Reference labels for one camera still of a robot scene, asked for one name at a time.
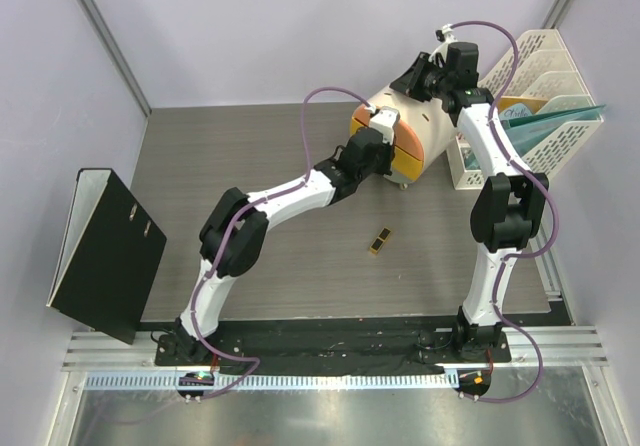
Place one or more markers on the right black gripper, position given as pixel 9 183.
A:
pixel 410 83

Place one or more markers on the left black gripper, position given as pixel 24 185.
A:
pixel 388 150

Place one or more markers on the yellow drawer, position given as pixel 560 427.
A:
pixel 404 163

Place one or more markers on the orange top drawer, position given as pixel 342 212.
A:
pixel 405 138

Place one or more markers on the cream cylindrical drawer organizer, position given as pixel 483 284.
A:
pixel 432 124

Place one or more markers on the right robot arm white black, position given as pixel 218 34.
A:
pixel 508 210

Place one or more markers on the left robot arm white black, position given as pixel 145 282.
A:
pixel 233 235

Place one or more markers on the black gold lipstick box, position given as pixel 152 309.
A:
pixel 379 241

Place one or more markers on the yellow card in rack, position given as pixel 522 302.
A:
pixel 516 107

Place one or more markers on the teal folder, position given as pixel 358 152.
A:
pixel 547 139

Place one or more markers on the white perforated file rack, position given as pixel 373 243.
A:
pixel 547 72

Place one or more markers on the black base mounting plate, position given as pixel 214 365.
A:
pixel 329 347

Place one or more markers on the black binder folder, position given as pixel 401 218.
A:
pixel 110 254

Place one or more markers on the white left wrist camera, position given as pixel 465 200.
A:
pixel 384 120

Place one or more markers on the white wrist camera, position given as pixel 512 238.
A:
pixel 445 35
pixel 384 120

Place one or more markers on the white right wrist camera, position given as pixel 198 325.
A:
pixel 445 35

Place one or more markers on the white slotted cable duct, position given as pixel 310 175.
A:
pixel 184 381

